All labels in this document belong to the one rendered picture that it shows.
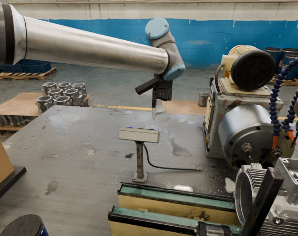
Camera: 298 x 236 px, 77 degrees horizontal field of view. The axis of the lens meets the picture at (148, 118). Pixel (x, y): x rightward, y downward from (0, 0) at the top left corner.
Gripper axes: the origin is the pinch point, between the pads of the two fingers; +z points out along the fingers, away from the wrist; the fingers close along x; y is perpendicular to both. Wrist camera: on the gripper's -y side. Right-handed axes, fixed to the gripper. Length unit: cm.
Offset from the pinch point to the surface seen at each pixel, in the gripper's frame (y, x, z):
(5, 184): -64, -1, 37
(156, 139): 2.9, -3.4, 9.5
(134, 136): -6.4, -3.4, 9.5
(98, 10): -240, 381, -353
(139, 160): -4.9, 6.4, 19.5
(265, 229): 36, -24, 31
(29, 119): -184, 142, -5
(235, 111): 35.0, 3.8, -6.2
